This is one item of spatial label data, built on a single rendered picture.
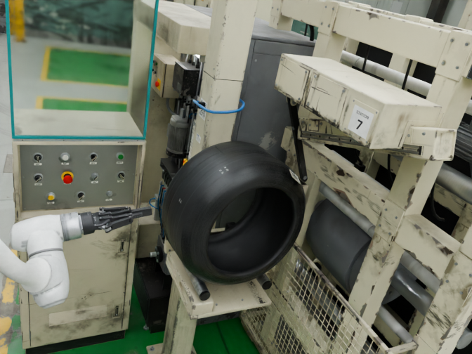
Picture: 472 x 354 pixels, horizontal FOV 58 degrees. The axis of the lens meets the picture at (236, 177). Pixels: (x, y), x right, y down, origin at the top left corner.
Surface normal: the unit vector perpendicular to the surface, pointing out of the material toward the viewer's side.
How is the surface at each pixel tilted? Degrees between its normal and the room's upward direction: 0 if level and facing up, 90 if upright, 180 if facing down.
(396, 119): 90
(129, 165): 90
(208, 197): 61
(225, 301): 0
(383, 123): 90
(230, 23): 90
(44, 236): 43
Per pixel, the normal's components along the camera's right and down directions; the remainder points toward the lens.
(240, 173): 0.22, -0.32
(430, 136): -0.90, 0.04
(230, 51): 0.40, 0.47
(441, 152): 0.44, 0.17
